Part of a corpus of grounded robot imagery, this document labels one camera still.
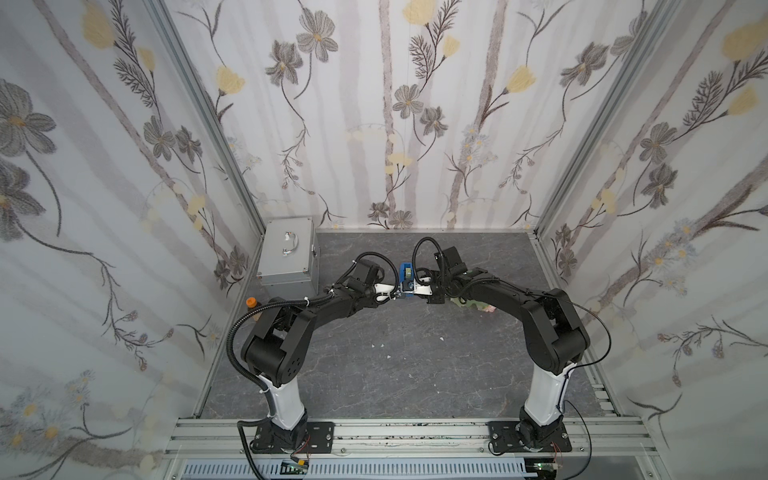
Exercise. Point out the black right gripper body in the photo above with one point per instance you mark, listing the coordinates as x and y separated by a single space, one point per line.
436 291

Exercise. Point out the pink artificial flower bouquet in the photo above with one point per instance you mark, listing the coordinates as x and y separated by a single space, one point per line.
473 304

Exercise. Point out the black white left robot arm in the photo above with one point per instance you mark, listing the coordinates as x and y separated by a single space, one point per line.
268 345

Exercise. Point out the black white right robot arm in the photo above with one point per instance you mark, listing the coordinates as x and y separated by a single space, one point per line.
555 337

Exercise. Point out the blue tape dispenser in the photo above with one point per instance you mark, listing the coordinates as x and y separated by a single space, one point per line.
407 279

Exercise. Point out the silver aluminium case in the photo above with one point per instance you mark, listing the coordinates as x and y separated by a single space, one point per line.
289 252

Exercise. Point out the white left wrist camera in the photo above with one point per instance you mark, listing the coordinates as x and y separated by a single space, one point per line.
385 292

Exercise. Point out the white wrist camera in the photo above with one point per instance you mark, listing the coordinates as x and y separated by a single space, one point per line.
385 292
420 289

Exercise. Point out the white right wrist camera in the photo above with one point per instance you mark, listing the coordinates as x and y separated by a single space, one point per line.
420 289

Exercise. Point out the white slotted cable duct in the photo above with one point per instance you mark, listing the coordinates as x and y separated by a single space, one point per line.
404 468

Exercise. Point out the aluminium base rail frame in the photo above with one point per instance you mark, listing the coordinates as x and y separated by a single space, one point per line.
595 448

